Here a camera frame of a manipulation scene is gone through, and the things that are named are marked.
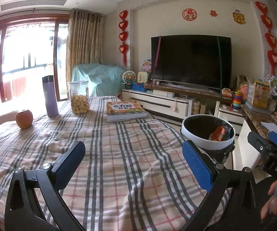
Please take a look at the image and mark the beige curtain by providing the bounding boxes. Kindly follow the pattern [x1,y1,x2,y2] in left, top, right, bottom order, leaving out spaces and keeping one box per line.
[66,8,103,99]

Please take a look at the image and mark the yellow figure wall decoration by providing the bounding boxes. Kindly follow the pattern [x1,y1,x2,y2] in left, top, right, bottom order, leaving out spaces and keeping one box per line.
[233,10,246,24]

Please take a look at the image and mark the rainbow stacking ring toy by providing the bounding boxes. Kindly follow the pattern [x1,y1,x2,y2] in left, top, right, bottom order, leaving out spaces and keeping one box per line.
[232,90,243,112]

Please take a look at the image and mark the green toy phone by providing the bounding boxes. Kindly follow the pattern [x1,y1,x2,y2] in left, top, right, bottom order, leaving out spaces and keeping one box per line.
[138,71,149,83]

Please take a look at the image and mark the white black trash bin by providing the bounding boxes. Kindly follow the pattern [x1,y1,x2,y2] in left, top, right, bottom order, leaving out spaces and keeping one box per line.
[180,115,235,164]

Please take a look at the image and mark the round red wall decoration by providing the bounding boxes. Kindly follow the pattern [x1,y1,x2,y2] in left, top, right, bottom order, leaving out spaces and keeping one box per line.
[182,8,198,22]

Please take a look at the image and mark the balcony glass door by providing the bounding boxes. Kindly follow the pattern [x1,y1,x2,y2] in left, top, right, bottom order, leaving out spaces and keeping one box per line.
[0,14,71,101]

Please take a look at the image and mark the pink toy house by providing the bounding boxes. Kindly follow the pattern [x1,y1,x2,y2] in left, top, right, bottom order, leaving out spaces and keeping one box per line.
[141,60,153,73]

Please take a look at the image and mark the brown marble side counter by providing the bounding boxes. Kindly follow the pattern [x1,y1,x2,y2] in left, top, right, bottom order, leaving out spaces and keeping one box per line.
[240,103,277,142]

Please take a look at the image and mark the orange children's book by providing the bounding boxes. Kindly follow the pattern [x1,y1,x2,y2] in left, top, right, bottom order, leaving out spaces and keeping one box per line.
[106,100,148,123]

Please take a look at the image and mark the orange snack packet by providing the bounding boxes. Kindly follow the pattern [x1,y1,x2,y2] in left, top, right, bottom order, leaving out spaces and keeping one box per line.
[209,126,228,141]

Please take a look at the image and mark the purple water bottle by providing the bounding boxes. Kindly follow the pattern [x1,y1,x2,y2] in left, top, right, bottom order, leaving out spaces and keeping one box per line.
[42,75,59,118]

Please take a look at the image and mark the white television cabinet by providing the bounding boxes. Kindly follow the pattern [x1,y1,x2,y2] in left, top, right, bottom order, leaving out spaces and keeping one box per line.
[121,83,245,128]

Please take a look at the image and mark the blue toy tray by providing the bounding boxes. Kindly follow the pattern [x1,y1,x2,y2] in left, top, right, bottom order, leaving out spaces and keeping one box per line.
[132,82,148,92]

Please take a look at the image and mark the clear drawer organizer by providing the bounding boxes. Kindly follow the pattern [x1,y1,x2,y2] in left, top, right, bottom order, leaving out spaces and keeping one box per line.
[245,83,255,105]

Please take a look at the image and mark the clear cookie jar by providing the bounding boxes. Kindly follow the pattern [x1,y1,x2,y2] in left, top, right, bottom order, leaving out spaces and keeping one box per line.
[68,80,91,115]

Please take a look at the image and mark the ferris wheel toy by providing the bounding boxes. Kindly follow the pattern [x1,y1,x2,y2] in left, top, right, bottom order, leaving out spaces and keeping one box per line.
[122,70,137,90]

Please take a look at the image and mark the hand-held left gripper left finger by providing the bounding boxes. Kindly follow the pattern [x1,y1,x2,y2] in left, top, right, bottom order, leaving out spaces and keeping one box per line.
[4,140,86,231]

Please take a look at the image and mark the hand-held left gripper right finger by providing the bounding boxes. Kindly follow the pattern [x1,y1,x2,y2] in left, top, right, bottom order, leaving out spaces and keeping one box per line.
[179,140,258,231]

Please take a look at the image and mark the person's right hand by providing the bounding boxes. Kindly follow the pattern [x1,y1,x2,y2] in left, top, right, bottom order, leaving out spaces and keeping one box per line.
[261,180,277,220]

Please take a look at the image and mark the black television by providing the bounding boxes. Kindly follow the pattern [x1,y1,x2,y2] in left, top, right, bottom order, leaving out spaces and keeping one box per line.
[151,35,232,90]

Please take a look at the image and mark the red heart string decoration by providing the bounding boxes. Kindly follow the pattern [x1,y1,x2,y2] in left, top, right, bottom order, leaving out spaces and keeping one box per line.
[118,10,129,66]
[255,1,277,75]

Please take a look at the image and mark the red apple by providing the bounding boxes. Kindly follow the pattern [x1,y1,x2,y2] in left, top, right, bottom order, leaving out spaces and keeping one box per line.
[15,109,33,130]

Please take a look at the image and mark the furniture under light blue cover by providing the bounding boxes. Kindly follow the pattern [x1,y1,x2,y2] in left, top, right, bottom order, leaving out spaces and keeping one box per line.
[71,63,124,97]

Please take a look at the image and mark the white paper sheet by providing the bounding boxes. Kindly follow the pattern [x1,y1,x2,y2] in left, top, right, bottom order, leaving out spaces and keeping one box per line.
[261,121,277,142]

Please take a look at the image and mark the beige shopping bag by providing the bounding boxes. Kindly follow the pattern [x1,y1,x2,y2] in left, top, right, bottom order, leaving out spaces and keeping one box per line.
[236,74,253,87]

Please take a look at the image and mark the yellow toy box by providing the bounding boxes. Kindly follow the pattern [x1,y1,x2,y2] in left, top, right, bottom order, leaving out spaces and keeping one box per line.
[251,80,271,109]

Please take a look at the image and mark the orange toy register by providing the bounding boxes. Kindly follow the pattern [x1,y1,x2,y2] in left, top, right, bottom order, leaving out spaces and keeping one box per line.
[221,88,233,99]

